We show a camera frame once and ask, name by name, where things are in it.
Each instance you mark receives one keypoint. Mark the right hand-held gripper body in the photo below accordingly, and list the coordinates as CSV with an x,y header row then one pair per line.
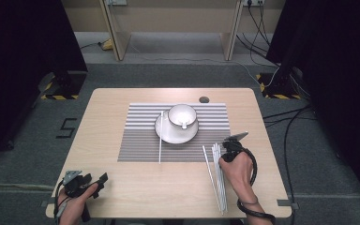
x,y
232,146

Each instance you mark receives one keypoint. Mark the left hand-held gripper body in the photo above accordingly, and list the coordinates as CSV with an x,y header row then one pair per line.
x,y
75,186

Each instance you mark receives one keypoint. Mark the white straw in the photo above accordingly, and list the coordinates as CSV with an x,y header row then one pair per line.
x,y
160,140
224,193
220,193
212,178

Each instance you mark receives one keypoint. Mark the white saucer with dark rim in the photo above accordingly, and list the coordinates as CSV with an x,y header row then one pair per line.
x,y
175,136

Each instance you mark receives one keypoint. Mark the person's left hand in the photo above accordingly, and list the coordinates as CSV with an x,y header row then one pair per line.
x,y
72,208

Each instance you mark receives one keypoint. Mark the person's right hand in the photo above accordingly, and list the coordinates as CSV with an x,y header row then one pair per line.
x,y
239,172

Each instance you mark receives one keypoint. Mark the grey tape piece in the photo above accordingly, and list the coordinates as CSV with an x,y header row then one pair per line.
x,y
45,203
287,203

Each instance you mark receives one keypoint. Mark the grey striped placemat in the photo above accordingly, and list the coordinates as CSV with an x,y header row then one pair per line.
x,y
137,150

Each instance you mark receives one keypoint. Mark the dark round table grommet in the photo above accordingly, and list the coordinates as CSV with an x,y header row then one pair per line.
x,y
204,99

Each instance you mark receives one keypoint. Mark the white cup with dark rim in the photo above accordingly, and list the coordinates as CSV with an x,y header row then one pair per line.
x,y
181,114

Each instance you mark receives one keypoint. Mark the stand base with hazard tape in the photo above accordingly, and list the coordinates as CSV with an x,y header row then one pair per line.
x,y
72,84
278,86

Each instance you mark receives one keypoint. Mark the wooden desk side panel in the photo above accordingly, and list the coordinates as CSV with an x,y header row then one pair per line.
x,y
231,31
115,31

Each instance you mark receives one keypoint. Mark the dark curtain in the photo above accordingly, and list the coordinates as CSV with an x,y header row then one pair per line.
x,y
340,78
12,62

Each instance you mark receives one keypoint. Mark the yellow object on floor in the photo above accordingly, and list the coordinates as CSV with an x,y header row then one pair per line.
x,y
107,44

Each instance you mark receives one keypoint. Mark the wall socket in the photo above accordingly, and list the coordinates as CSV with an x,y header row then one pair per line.
x,y
115,2
253,2

